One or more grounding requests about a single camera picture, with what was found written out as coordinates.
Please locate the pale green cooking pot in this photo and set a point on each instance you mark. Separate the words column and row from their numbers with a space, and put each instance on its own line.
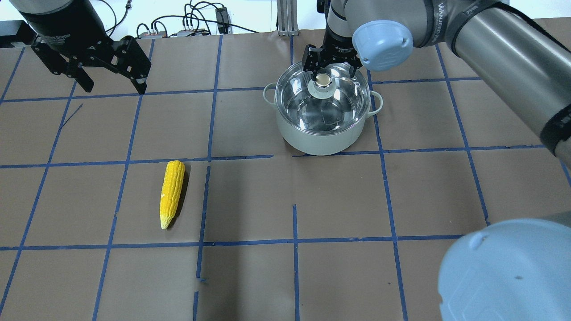
column 314, row 144

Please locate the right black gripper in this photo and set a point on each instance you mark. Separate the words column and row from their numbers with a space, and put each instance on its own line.
column 340, row 45

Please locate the small circuit board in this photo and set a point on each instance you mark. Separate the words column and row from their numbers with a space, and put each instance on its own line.
column 145, row 32
column 192, row 32

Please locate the glass pot lid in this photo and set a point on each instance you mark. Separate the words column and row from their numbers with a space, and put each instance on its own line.
column 323, row 110

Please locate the yellow corn cob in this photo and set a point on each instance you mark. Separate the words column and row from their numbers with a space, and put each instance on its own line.
column 170, row 192

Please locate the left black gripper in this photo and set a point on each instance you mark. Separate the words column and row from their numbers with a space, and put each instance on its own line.
column 67, row 32

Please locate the aluminium frame post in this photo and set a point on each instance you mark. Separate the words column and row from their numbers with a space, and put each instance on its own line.
column 287, row 18

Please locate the black power adapter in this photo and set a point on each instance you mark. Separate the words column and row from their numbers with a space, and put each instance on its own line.
column 223, row 20

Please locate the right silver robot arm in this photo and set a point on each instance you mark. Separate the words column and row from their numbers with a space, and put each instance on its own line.
column 517, row 270

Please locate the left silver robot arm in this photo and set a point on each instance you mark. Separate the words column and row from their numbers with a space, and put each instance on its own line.
column 56, row 9

